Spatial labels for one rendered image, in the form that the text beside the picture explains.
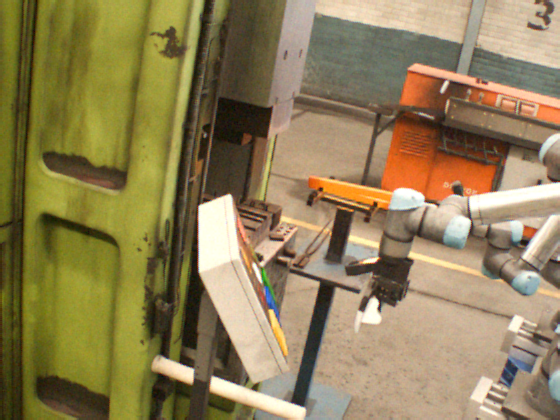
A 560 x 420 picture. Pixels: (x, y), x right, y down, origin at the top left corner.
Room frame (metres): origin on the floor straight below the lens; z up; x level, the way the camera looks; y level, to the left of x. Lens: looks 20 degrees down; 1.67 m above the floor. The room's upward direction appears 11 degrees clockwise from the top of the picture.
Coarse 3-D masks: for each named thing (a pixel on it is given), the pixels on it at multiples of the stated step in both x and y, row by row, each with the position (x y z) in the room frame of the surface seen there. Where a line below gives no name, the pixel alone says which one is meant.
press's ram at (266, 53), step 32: (256, 0) 1.61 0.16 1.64; (288, 0) 1.60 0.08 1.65; (256, 32) 1.61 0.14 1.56; (288, 32) 1.65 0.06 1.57; (224, 64) 1.63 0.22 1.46; (256, 64) 1.60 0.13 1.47; (288, 64) 1.71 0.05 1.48; (224, 96) 1.62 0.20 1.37; (256, 96) 1.60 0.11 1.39; (288, 96) 1.77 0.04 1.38
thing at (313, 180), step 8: (312, 176) 1.88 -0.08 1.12; (312, 184) 1.86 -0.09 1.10; (320, 184) 1.86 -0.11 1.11; (328, 184) 1.85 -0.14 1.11; (336, 184) 1.84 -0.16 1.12; (344, 184) 1.84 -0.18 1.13; (352, 184) 1.85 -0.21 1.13; (352, 192) 1.83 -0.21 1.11; (360, 192) 1.82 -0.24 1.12; (368, 192) 1.82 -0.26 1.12; (376, 192) 1.81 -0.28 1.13; (384, 192) 1.81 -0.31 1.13; (424, 200) 1.78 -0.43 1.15; (432, 200) 1.78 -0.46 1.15
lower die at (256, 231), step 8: (248, 208) 1.83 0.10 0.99; (256, 208) 1.84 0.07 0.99; (240, 216) 1.75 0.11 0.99; (248, 216) 1.74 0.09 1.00; (248, 224) 1.70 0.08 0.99; (256, 224) 1.71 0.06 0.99; (264, 224) 1.76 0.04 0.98; (248, 232) 1.67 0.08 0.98; (256, 232) 1.69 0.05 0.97; (264, 232) 1.78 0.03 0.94; (256, 240) 1.71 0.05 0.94
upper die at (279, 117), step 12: (228, 108) 1.67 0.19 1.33; (240, 108) 1.66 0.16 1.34; (252, 108) 1.65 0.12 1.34; (264, 108) 1.64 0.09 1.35; (276, 108) 1.67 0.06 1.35; (288, 108) 1.79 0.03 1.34; (216, 120) 1.68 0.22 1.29; (228, 120) 1.67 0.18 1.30; (240, 120) 1.66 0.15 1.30; (252, 120) 1.65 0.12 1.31; (264, 120) 1.64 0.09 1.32; (276, 120) 1.69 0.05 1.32; (288, 120) 1.81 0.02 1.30; (240, 132) 1.66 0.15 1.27; (252, 132) 1.65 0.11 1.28; (264, 132) 1.64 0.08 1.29; (276, 132) 1.71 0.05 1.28
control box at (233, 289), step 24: (216, 216) 1.23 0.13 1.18; (216, 240) 1.11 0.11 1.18; (240, 240) 1.14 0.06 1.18; (216, 264) 1.01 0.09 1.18; (240, 264) 1.01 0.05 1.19; (216, 288) 1.00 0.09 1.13; (240, 288) 1.01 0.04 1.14; (264, 288) 1.21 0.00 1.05; (240, 312) 1.01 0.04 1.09; (264, 312) 1.03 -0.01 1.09; (240, 336) 1.01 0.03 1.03; (264, 336) 1.02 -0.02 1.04; (264, 360) 1.02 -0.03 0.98
